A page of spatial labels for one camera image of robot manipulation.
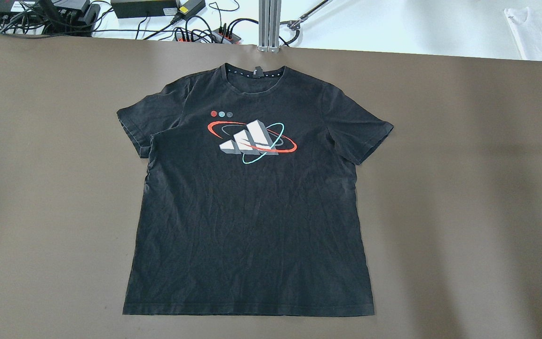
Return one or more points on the black printed t-shirt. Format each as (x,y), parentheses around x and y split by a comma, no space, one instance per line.
(249,202)

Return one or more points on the red black power strip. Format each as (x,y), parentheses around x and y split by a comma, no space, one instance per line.
(204,36)

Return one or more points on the black power adapter box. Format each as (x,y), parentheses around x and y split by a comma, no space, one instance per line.
(144,8)

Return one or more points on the black electronics box left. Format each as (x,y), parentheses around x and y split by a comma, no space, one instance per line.
(49,17)

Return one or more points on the aluminium frame post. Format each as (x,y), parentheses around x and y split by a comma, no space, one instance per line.
(268,25)

